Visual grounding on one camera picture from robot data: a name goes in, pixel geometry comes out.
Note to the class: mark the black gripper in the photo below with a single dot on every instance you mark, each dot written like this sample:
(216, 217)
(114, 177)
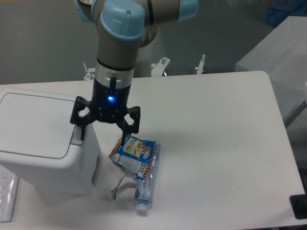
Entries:
(109, 103)

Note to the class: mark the white push-lid trash can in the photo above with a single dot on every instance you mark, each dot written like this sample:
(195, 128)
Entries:
(39, 144)

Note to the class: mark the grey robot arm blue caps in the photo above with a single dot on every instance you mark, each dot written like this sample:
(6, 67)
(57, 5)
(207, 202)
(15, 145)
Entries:
(121, 24)

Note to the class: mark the blue snack wrapper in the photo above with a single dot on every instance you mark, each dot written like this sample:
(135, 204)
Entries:
(133, 159)

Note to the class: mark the crushed clear plastic bottle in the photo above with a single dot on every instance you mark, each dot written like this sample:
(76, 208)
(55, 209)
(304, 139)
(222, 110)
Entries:
(144, 192)

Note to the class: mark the silver levelling foot bolt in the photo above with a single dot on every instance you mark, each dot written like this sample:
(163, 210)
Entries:
(201, 69)

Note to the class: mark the laminated paper sheet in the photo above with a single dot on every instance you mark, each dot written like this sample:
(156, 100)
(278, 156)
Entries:
(8, 191)

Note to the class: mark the white covered side table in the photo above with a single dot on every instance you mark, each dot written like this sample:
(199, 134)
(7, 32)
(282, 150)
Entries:
(282, 54)

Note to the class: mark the blue object in background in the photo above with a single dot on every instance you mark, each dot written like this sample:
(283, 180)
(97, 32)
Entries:
(276, 16)

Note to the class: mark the black device at table edge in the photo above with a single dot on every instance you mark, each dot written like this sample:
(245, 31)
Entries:
(299, 206)

